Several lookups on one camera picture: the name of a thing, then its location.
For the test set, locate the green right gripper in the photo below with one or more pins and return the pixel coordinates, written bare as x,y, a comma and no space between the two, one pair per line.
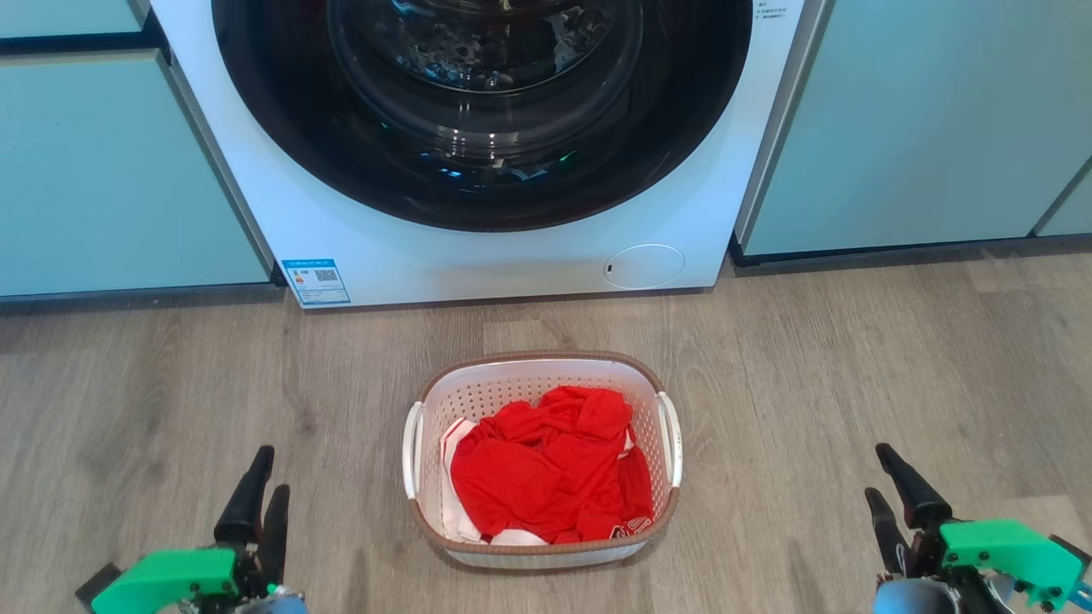
1015,550

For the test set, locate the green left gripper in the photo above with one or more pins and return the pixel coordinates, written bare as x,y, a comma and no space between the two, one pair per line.
171,580

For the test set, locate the white brown-rimmed laundry basket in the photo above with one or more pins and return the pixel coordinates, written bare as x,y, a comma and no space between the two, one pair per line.
512,385

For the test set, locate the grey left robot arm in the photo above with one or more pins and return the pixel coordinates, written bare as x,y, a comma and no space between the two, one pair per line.
281,604

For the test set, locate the blue energy label sticker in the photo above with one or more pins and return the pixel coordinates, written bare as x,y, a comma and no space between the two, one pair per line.
316,283

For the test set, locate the red mesh garment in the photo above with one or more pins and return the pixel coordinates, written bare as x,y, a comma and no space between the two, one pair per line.
546,469

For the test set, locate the round white filter cover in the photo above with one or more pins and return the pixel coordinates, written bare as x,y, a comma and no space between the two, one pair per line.
644,266

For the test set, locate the white front-load washing machine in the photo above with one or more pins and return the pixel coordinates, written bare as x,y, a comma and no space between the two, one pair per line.
512,264

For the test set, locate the large pale teal cabinet door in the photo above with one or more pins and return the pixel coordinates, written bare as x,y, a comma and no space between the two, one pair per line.
111,170

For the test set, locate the round black glass washer door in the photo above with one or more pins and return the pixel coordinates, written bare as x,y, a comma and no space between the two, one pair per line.
281,128

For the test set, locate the wide pale teal cabinet door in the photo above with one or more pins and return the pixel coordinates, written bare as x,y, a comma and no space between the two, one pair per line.
921,119

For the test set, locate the narrow pale teal cabinet panel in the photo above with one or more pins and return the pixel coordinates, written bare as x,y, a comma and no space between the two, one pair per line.
60,15

